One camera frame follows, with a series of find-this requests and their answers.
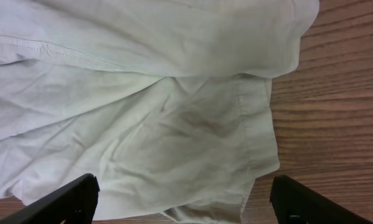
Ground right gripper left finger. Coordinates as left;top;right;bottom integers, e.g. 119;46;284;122
0;174;100;224

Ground beige khaki shorts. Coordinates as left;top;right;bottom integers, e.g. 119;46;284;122
0;0;319;223

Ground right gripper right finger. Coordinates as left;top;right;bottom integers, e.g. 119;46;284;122
270;175;373;224

